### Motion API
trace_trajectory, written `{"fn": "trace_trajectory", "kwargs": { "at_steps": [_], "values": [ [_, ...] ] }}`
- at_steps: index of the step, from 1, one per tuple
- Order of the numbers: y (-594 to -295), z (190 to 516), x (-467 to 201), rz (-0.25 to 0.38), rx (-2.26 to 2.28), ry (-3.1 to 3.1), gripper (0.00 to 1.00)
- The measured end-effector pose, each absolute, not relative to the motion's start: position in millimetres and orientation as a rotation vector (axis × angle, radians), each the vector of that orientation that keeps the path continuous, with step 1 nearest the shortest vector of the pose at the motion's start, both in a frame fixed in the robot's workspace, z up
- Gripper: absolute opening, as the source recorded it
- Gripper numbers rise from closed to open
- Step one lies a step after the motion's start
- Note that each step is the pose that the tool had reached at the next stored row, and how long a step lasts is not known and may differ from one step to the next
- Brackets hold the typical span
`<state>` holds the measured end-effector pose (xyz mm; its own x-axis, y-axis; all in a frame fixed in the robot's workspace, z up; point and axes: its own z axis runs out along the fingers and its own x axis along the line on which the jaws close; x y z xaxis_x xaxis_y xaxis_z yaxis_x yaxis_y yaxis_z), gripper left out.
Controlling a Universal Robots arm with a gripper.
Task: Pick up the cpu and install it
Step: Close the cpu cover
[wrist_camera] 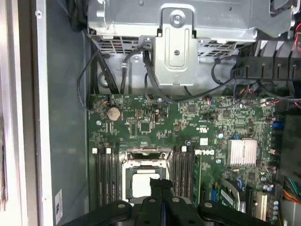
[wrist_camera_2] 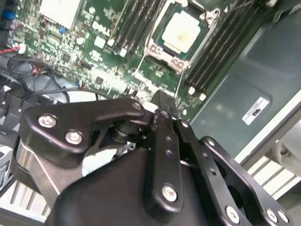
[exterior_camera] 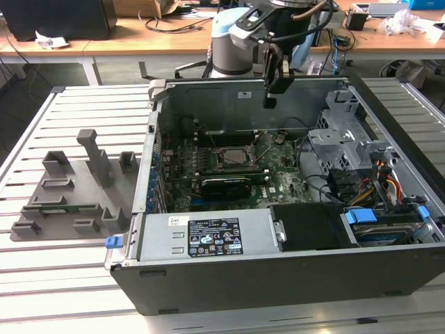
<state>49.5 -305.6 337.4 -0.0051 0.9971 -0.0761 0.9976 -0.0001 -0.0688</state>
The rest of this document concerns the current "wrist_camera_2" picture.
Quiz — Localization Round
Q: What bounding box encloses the metal socket cover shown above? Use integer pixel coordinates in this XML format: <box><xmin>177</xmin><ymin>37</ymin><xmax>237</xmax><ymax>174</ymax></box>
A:
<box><xmin>145</xmin><ymin>42</ymin><xmax>190</xmax><ymax>71</ymax></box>

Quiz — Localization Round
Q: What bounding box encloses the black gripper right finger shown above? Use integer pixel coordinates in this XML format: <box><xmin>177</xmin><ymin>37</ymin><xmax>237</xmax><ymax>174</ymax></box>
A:
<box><xmin>175</xmin><ymin>120</ymin><xmax>294</xmax><ymax>226</ymax></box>

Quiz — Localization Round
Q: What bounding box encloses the silver green CPU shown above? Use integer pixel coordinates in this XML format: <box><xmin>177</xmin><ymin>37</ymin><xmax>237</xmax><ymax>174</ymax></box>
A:
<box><xmin>161</xmin><ymin>10</ymin><xmax>207</xmax><ymax>54</ymax></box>

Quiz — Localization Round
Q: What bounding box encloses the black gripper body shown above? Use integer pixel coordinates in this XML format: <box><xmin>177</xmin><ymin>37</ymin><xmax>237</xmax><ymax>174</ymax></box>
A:
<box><xmin>47</xmin><ymin>149</ymin><xmax>212</xmax><ymax>226</ymax></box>

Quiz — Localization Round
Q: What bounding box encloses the thin metal locking lever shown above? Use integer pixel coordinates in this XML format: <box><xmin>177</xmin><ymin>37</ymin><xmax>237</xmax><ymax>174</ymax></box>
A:
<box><xmin>135</xmin><ymin>21</ymin><xmax>155</xmax><ymax>74</ymax></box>
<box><xmin>174</xmin><ymin>70</ymin><xmax>184</xmax><ymax>97</ymax></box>

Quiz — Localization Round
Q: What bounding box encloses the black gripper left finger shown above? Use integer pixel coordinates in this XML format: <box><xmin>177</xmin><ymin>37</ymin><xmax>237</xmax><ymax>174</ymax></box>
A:
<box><xmin>14</xmin><ymin>90</ymin><xmax>184</xmax><ymax>215</ymax></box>

